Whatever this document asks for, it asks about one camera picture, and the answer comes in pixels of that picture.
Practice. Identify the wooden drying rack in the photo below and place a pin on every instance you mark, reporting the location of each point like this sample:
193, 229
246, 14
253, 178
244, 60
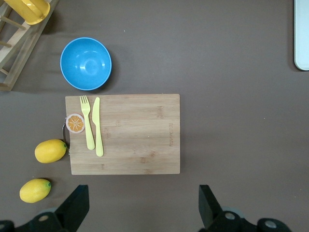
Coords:
24, 48

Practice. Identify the yellow mug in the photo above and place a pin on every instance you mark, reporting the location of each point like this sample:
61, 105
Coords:
29, 9

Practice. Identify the cream tray with bear print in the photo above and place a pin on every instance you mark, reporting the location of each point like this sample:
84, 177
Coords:
302, 36

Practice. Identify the yellow plastic knife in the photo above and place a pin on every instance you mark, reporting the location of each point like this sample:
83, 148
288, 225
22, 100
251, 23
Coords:
98, 130

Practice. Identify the yellow plastic fork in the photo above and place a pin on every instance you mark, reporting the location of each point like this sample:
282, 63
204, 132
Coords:
88, 130

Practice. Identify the bamboo cutting board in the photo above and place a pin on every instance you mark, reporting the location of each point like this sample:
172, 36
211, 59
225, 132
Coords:
137, 135

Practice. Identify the yellow lemon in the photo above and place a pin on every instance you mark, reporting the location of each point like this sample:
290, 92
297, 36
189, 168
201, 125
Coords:
35, 191
50, 151

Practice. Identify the orange slice piece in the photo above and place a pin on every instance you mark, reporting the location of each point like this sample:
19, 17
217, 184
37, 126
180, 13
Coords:
75, 123

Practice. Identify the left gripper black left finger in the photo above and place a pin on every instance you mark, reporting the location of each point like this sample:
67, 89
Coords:
70, 212

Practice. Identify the blue bowl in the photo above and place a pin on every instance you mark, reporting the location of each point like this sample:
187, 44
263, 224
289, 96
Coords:
86, 63

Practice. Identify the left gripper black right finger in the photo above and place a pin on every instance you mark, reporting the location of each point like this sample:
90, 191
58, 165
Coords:
212, 215

